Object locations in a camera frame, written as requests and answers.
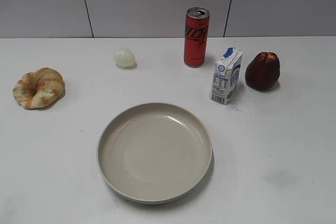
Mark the white blue milk carton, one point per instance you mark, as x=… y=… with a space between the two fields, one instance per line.
x=226 y=75

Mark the beige round plate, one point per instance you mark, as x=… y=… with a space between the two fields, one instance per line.
x=154 y=153

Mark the white egg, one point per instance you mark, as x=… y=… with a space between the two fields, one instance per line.
x=124 y=57

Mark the red soda can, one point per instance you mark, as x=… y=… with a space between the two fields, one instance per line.
x=196 y=30

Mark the dark red wax apple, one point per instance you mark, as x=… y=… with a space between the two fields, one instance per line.
x=263 y=71

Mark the twisted bread roll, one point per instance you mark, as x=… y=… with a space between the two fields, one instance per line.
x=39 y=89

